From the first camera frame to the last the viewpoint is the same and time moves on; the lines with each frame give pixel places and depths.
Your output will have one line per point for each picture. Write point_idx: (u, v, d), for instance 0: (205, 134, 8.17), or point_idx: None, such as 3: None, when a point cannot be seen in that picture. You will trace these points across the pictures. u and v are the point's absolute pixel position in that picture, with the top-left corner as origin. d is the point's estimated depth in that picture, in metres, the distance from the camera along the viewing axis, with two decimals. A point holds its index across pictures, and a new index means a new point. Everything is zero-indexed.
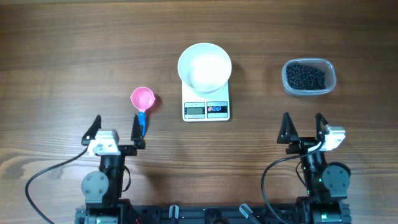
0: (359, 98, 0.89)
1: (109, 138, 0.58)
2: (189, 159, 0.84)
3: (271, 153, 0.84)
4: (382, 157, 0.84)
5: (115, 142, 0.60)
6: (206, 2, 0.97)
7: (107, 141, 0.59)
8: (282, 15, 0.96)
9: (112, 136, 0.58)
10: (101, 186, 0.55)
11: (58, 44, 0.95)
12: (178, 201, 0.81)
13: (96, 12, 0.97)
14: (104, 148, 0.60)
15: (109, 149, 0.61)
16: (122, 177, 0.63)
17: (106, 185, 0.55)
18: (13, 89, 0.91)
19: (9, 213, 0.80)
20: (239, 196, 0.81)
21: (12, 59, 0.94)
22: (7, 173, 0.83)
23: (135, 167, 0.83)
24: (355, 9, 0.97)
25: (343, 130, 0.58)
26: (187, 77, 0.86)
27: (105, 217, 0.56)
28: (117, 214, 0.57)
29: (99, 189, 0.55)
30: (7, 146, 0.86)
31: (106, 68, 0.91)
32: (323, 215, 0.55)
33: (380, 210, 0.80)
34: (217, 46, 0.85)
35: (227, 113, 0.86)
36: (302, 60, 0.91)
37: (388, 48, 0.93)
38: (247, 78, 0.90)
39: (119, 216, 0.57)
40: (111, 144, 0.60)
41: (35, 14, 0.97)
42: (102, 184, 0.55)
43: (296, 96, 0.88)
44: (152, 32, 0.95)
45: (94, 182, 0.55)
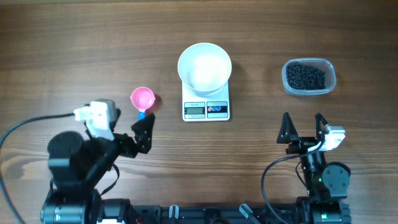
0: (359, 98, 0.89)
1: (102, 107, 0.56)
2: (189, 160, 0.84)
3: (271, 153, 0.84)
4: (382, 157, 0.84)
5: (106, 114, 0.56)
6: (206, 1, 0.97)
7: (99, 109, 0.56)
8: (282, 15, 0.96)
9: (106, 103, 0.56)
10: (71, 146, 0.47)
11: (58, 44, 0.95)
12: (178, 201, 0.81)
13: (96, 12, 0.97)
14: (94, 122, 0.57)
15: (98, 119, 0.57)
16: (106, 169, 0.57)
17: (78, 146, 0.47)
18: (13, 89, 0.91)
19: (9, 213, 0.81)
20: (239, 196, 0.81)
21: (12, 59, 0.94)
22: (6, 173, 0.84)
23: (135, 167, 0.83)
24: (355, 8, 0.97)
25: (343, 130, 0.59)
26: (187, 77, 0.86)
27: (66, 208, 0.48)
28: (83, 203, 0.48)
29: (68, 150, 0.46)
30: (7, 146, 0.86)
31: (106, 69, 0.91)
32: (323, 215, 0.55)
33: (380, 210, 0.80)
34: (217, 46, 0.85)
35: (227, 113, 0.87)
36: (302, 60, 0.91)
37: (388, 48, 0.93)
38: (247, 78, 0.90)
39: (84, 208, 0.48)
40: (101, 114, 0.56)
41: (36, 13, 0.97)
42: (74, 144, 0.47)
43: (296, 96, 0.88)
44: (152, 32, 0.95)
45: (62, 142, 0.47)
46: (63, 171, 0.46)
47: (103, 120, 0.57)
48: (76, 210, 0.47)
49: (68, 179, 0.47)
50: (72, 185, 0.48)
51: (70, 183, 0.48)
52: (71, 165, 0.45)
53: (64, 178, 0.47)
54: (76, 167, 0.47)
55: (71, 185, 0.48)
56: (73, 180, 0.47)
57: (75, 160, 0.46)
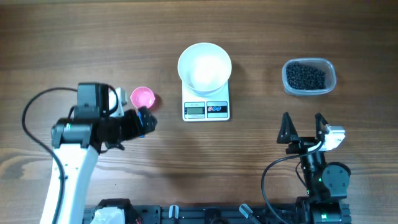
0: (359, 98, 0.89)
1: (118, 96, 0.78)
2: (190, 160, 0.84)
3: (271, 153, 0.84)
4: (382, 157, 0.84)
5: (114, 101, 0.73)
6: (206, 1, 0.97)
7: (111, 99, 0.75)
8: (282, 15, 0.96)
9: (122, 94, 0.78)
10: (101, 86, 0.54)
11: (58, 44, 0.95)
12: (178, 201, 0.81)
13: (96, 12, 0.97)
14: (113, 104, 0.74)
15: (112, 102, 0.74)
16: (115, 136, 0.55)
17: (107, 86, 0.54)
18: (13, 89, 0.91)
19: (9, 213, 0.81)
20: (239, 196, 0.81)
21: (12, 59, 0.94)
22: (6, 173, 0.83)
23: (136, 167, 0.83)
24: (355, 8, 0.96)
25: (343, 130, 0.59)
26: (187, 77, 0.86)
27: (76, 124, 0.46)
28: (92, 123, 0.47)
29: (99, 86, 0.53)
30: (7, 146, 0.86)
31: (106, 69, 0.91)
32: (323, 215, 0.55)
33: (380, 210, 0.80)
34: (218, 46, 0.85)
35: (227, 113, 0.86)
36: (302, 60, 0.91)
37: (388, 48, 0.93)
38: (247, 78, 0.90)
39: (93, 126, 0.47)
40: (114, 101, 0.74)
41: (36, 13, 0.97)
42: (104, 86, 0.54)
43: (296, 96, 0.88)
44: (152, 32, 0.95)
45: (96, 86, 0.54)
46: (89, 93, 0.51)
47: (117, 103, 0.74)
48: (87, 123, 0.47)
49: (89, 102, 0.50)
50: (90, 109, 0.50)
51: (90, 107, 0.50)
52: (99, 89, 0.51)
53: (87, 103, 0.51)
54: (101, 96, 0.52)
55: (90, 110, 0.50)
56: (93, 104, 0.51)
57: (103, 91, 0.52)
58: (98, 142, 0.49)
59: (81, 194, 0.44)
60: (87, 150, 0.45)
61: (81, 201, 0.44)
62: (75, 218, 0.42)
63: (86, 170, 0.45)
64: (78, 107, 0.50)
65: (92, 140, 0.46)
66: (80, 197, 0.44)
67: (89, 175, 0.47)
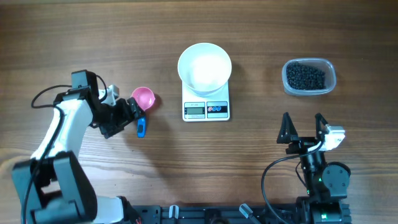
0: (359, 98, 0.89)
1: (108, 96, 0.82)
2: (189, 159, 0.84)
3: (271, 153, 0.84)
4: (382, 157, 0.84)
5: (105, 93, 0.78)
6: (206, 1, 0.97)
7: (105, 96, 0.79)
8: (282, 15, 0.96)
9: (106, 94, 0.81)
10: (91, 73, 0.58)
11: (58, 44, 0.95)
12: (178, 201, 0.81)
13: (96, 12, 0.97)
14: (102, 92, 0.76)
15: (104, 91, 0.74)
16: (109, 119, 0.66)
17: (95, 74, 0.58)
18: (14, 89, 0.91)
19: (9, 213, 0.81)
20: (239, 196, 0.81)
21: (12, 59, 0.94)
22: (7, 173, 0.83)
23: (136, 167, 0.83)
24: (354, 8, 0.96)
25: (343, 130, 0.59)
26: (187, 77, 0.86)
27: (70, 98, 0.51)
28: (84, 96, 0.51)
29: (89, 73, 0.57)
30: (7, 146, 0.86)
31: (106, 69, 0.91)
32: (323, 215, 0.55)
33: (380, 211, 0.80)
34: (218, 46, 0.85)
35: (227, 113, 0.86)
36: (302, 60, 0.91)
37: (388, 48, 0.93)
38: (247, 78, 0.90)
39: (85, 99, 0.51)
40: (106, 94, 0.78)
41: (36, 14, 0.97)
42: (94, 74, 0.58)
43: (296, 96, 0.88)
44: (152, 32, 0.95)
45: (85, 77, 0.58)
46: (81, 78, 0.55)
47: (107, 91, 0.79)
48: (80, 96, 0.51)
49: (83, 83, 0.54)
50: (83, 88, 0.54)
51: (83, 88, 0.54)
52: (89, 74, 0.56)
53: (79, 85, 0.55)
54: (91, 80, 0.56)
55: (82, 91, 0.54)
56: (86, 84, 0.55)
57: (92, 76, 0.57)
58: (94, 108, 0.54)
59: (78, 126, 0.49)
60: (83, 101, 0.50)
61: (78, 134, 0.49)
62: (72, 140, 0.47)
63: (84, 113, 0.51)
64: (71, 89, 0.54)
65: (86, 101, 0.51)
66: (77, 129, 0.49)
67: (85, 124, 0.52)
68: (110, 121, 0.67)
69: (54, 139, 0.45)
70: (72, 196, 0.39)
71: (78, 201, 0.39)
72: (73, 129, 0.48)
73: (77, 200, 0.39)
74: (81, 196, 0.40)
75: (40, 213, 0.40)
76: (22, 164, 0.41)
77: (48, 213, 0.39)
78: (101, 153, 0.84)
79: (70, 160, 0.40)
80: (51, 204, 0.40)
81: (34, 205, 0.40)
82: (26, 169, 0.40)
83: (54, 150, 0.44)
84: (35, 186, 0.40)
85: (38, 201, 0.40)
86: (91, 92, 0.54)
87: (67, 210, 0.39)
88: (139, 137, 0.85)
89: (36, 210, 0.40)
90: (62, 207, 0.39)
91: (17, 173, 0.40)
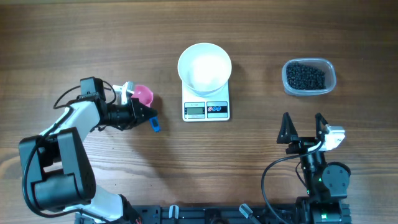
0: (359, 98, 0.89)
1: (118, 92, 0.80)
2: (189, 159, 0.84)
3: (271, 153, 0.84)
4: (382, 157, 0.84)
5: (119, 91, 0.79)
6: (206, 1, 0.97)
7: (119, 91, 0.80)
8: (282, 15, 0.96)
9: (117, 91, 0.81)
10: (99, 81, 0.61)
11: (58, 44, 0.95)
12: (178, 201, 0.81)
13: (96, 12, 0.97)
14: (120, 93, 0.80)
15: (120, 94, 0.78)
16: (116, 121, 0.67)
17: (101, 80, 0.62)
18: (14, 89, 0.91)
19: (9, 213, 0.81)
20: (239, 196, 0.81)
21: (12, 59, 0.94)
22: (6, 173, 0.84)
23: (136, 167, 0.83)
24: (354, 8, 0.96)
25: (343, 130, 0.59)
26: (187, 77, 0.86)
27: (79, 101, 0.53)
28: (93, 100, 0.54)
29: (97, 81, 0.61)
30: (7, 145, 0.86)
31: (106, 69, 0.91)
32: (323, 215, 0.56)
33: (380, 211, 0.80)
34: (218, 46, 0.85)
35: (227, 113, 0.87)
36: (302, 60, 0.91)
37: (388, 48, 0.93)
38: (247, 78, 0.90)
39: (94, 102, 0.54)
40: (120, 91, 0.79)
41: (35, 14, 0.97)
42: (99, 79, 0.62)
43: (296, 96, 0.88)
44: (152, 32, 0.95)
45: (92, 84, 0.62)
46: (89, 84, 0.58)
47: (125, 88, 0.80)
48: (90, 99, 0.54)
49: (91, 89, 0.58)
50: (91, 94, 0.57)
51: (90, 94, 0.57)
52: (97, 81, 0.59)
53: (89, 91, 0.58)
54: (99, 86, 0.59)
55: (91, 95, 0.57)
56: (94, 91, 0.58)
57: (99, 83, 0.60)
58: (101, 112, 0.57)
59: (86, 118, 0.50)
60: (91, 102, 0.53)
61: (84, 125, 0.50)
62: None
63: (92, 110, 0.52)
64: (81, 94, 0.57)
65: (94, 103, 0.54)
66: (84, 121, 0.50)
67: (92, 122, 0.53)
68: (118, 122, 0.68)
69: (62, 122, 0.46)
70: (72, 168, 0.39)
71: (78, 175, 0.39)
72: (80, 119, 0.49)
73: (76, 174, 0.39)
74: (81, 170, 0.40)
75: (39, 186, 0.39)
76: (27, 139, 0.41)
77: (47, 186, 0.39)
78: (101, 153, 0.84)
79: (73, 135, 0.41)
80: (51, 178, 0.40)
81: (34, 178, 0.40)
82: (30, 143, 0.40)
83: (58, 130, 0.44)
84: (38, 160, 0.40)
85: (39, 175, 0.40)
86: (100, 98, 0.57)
87: (66, 185, 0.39)
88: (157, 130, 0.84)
89: (37, 183, 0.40)
90: (61, 181, 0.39)
91: (22, 145, 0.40)
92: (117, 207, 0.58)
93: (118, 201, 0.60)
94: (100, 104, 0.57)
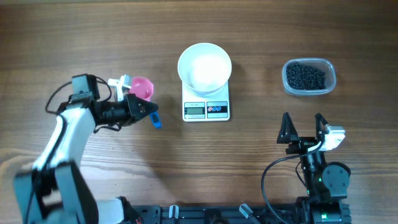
0: (359, 98, 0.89)
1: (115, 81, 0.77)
2: (189, 159, 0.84)
3: (271, 153, 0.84)
4: (382, 157, 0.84)
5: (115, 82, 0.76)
6: (206, 1, 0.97)
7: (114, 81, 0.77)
8: (282, 15, 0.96)
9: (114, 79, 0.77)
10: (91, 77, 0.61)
11: (58, 44, 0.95)
12: (178, 201, 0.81)
13: (96, 12, 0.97)
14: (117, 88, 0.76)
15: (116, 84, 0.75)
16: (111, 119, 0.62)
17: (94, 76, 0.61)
18: (14, 89, 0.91)
19: (9, 213, 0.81)
20: (239, 196, 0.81)
21: (12, 59, 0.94)
22: (6, 173, 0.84)
23: (136, 167, 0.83)
24: (354, 8, 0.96)
25: (343, 130, 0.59)
26: (187, 77, 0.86)
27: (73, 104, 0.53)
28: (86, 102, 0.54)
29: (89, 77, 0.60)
30: (7, 146, 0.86)
31: (106, 68, 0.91)
32: (323, 215, 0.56)
33: (380, 211, 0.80)
34: (218, 46, 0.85)
35: (227, 113, 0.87)
36: (302, 60, 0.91)
37: (388, 48, 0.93)
38: (247, 78, 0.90)
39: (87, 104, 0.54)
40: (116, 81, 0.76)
41: (36, 14, 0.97)
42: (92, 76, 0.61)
43: (296, 96, 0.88)
44: (152, 32, 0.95)
45: None
46: (82, 83, 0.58)
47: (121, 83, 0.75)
48: (84, 102, 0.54)
49: (83, 89, 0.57)
50: (84, 94, 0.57)
51: (83, 93, 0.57)
52: (90, 78, 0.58)
53: (82, 90, 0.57)
54: (92, 84, 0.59)
55: (84, 95, 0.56)
56: (87, 90, 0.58)
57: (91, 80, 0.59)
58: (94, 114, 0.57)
59: (80, 134, 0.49)
60: (86, 110, 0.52)
61: (79, 141, 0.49)
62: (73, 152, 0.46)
63: (86, 122, 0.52)
64: (73, 94, 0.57)
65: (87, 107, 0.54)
66: (79, 135, 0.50)
67: (87, 129, 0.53)
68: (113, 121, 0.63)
69: (57, 147, 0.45)
70: (73, 205, 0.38)
71: (80, 212, 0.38)
72: (74, 138, 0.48)
73: (78, 211, 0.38)
74: (83, 207, 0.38)
75: None
76: (22, 174, 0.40)
77: None
78: (101, 153, 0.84)
79: (70, 170, 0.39)
80: (51, 216, 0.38)
81: (35, 214, 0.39)
82: (26, 180, 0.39)
83: (55, 158, 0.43)
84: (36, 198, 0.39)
85: (40, 213, 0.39)
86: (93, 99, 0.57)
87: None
88: (157, 127, 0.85)
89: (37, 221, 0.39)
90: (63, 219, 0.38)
91: (17, 183, 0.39)
92: (118, 213, 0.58)
93: (119, 206, 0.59)
94: (94, 106, 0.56)
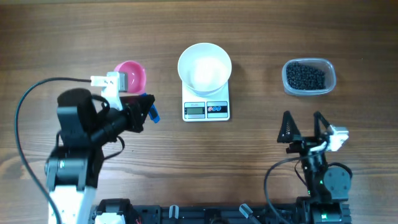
0: (359, 98, 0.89)
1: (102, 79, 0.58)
2: (189, 160, 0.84)
3: (271, 153, 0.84)
4: (382, 157, 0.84)
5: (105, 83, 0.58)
6: (206, 1, 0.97)
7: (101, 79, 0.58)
8: (282, 15, 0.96)
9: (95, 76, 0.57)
10: (78, 98, 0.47)
11: (58, 44, 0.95)
12: (178, 201, 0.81)
13: (96, 12, 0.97)
14: (106, 89, 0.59)
15: (109, 88, 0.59)
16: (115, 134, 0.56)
17: (83, 97, 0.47)
18: (14, 89, 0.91)
19: (9, 213, 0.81)
20: (239, 196, 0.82)
21: (12, 59, 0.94)
22: (6, 173, 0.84)
23: (136, 167, 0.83)
24: (354, 8, 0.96)
25: (347, 131, 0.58)
26: (187, 77, 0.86)
27: (68, 162, 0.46)
28: (83, 157, 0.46)
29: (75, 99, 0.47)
30: (7, 146, 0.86)
31: (106, 69, 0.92)
32: (323, 215, 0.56)
33: (380, 210, 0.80)
34: (218, 46, 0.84)
35: (227, 113, 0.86)
36: (302, 60, 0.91)
37: (388, 48, 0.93)
38: (247, 78, 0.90)
39: (84, 163, 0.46)
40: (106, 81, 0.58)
41: (35, 14, 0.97)
42: (81, 96, 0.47)
43: (297, 96, 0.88)
44: (152, 32, 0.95)
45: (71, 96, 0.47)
46: (70, 120, 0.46)
47: (116, 86, 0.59)
48: (80, 157, 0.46)
49: (74, 128, 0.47)
50: (78, 135, 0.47)
51: (76, 134, 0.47)
52: (79, 109, 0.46)
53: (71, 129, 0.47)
54: (84, 112, 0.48)
55: (78, 138, 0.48)
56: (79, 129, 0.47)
57: (85, 107, 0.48)
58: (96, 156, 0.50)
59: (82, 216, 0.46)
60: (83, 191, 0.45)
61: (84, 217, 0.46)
62: None
63: (86, 196, 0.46)
64: (63, 134, 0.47)
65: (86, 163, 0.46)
66: (83, 211, 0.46)
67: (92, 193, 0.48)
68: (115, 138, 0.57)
69: None
70: None
71: None
72: None
73: None
74: None
75: None
76: None
77: None
78: None
79: None
80: None
81: None
82: None
83: None
84: None
85: None
86: (92, 142, 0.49)
87: None
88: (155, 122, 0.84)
89: None
90: None
91: None
92: None
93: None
94: (94, 153, 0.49)
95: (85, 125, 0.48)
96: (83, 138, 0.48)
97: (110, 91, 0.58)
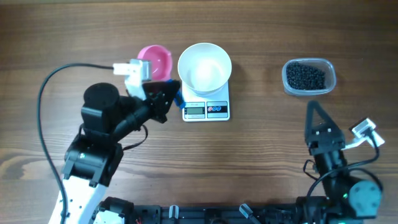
0: (359, 98, 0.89)
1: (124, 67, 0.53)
2: (189, 160, 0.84)
3: (271, 153, 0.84)
4: (382, 157, 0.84)
5: (129, 72, 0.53)
6: (206, 1, 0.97)
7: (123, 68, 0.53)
8: (282, 15, 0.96)
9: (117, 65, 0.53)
10: (104, 98, 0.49)
11: (58, 44, 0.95)
12: (178, 201, 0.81)
13: (96, 12, 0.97)
14: (129, 79, 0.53)
15: (133, 78, 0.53)
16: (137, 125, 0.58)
17: (110, 98, 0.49)
18: (13, 89, 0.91)
19: (9, 213, 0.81)
20: (239, 196, 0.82)
21: (12, 59, 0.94)
22: (6, 174, 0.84)
23: (137, 167, 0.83)
24: (354, 8, 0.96)
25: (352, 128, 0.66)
26: (187, 77, 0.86)
27: (89, 156, 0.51)
28: (102, 156, 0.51)
29: (102, 101, 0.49)
30: (7, 146, 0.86)
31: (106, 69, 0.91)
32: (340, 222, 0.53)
33: (379, 210, 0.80)
34: (217, 46, 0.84)
35: (227, 113, 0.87)
36: (302, 60, 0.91)
37: (387, 48, 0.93)
38: (247, 78, 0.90)
39: (102, 162, 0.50)
40: (129, 68, 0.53)
41: (35, 14, 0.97)
42: (109, 97, 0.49)
43: (296, 96, 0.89)
44: (152, 32, 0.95)
45: (99, 94, 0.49)
46: (96, 121, 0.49)
47: (140, 76, 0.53)
48: (100, 157, 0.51)
49: (96, 127, 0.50)
50: (99, 133, 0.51)
51: (97, 132, 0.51)
52: (105, 112, 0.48)
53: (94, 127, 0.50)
54: (109, 113, 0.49)
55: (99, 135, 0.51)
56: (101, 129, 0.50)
57: (111, 110, 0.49)
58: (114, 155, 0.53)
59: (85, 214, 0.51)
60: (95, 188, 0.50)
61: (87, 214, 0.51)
62: None
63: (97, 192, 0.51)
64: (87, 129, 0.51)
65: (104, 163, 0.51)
66: (87, 210, 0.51)
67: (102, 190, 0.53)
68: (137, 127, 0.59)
69: None
70: None
71: None
72: None
73: None
74: None
75: None
76: None
77: None
78: None
79: None
80: None
81: None
82: None
83: None
84: None
85: None
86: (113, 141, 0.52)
87: None
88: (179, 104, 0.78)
89: None
90: None
91: None
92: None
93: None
94: (112, 152, 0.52)
95: (109, 125, 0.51)
96: (104, 137, 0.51)
97: (132, 81, 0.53)
